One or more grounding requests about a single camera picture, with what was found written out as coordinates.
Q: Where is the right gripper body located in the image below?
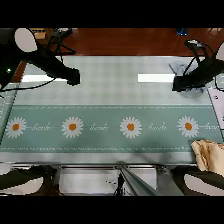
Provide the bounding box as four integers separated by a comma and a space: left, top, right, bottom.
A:
171, 75, 190, 93

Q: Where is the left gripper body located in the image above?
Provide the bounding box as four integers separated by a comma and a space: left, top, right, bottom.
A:
65, 67, 82, 87

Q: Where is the pale blue shirt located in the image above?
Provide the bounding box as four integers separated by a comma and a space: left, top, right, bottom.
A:
168, 60, 210, 92

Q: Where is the black tripod stand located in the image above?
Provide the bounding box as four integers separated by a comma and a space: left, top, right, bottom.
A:
46, 27, 77, 56

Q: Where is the tan garment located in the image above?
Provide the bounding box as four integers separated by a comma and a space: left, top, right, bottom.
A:
190, 138, 224, 178

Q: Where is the black cable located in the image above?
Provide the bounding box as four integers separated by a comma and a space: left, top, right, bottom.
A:
0, 77, 68, 94

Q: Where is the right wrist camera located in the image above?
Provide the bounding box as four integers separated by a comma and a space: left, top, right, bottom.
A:
184, 39, 205, 52

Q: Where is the silver frame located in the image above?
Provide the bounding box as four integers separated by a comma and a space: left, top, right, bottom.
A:
0, 161, 224, 197

